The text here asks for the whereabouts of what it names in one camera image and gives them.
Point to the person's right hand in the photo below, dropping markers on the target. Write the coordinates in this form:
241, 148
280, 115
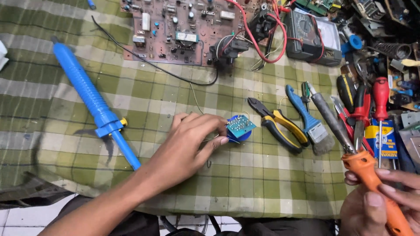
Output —
361, 213

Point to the person's left hand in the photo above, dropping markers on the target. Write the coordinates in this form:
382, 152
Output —
179, 154

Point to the small teal circuit board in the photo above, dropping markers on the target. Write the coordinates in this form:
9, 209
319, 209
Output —
241, 126

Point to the green plaid cloth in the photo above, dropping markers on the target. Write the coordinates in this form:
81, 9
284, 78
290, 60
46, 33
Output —
164, 98

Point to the blue yellow box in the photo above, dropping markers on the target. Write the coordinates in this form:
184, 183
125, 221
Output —
389, 137

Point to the person's dark trousers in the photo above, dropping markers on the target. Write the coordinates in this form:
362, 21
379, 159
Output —
137, 224

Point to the grey metal part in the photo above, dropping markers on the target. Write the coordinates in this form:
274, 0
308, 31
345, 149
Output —
410, 137

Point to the blue desoldering pump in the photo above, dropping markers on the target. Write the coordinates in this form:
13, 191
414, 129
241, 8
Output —
92, 98

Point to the yellow black cutting pliers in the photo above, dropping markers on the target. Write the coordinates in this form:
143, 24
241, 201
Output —
282, 126

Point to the black flyback transformer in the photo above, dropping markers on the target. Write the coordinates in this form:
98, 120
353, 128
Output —
229, 49

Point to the yellow black screwdriver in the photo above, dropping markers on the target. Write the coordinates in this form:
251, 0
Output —
346, 91

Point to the large brown circuit board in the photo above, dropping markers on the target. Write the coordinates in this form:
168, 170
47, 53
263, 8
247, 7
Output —
183, 29

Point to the small green screwdriver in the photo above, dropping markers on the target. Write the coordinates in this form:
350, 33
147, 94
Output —
305, 91

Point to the coiled spring iron stand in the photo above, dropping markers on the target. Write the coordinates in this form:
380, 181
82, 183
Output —
392, 49

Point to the blue plastic reel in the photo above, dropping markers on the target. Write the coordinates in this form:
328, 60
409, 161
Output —
352, 43

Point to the blue pen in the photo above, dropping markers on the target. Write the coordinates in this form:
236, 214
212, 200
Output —
91, 4

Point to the black analog multimeter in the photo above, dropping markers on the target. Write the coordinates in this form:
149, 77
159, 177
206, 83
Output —
308, 36

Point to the heap of electronic parts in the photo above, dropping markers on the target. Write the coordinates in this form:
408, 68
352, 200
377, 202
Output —
384, 19

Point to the white cloth scrap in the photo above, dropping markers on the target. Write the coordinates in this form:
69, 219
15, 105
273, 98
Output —
2, 55

